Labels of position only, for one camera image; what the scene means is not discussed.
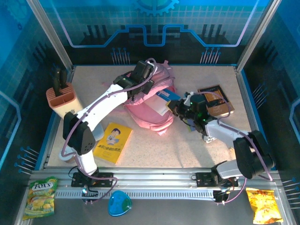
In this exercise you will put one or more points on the blue and white notebook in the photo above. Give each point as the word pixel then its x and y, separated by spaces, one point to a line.
pixel 168 95

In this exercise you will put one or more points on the pink student backpack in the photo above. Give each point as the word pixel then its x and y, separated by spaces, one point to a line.
pixel 145 112

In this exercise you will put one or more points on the brown hardcover book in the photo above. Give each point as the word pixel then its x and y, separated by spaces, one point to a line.
pixel 222 107

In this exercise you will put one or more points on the yellow cartoon cover book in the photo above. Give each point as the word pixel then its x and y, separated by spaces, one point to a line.
pixel 112 145

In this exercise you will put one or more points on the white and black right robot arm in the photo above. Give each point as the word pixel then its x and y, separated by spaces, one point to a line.
pixel 222 134

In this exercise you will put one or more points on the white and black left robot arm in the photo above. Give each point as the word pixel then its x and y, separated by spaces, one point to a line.
pixel 105 103

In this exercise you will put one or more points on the yellow chips bag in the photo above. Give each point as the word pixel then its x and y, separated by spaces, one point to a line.
pixel 263 206

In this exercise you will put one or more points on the green candy bag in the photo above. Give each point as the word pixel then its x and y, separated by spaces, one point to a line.
pixel 41 199

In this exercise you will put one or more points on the small blue-grey pad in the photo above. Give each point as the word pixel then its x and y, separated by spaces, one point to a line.
pixel 192 128

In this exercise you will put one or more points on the crumpled black and white packet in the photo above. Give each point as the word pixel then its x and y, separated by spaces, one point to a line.
pixel 209 140

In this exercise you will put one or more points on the cream and terracotta knife block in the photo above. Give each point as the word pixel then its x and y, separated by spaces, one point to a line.
pixel 68 105

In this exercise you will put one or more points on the blue translucent plastic case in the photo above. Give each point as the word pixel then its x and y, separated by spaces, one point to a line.
pixel 119 204

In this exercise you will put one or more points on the aluminium side rail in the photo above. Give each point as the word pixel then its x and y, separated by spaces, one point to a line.
pixel 247 98
pixel 45 161

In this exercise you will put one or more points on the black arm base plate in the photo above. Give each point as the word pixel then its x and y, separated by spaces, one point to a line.
pixel 204 179
pixel 105 178

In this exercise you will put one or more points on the aluminium front frame rail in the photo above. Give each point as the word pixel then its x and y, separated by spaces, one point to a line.
pixel 154 178

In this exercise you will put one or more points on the aluminium frame post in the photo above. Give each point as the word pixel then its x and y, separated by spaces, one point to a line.
pixel 50 35
pixel 257 35

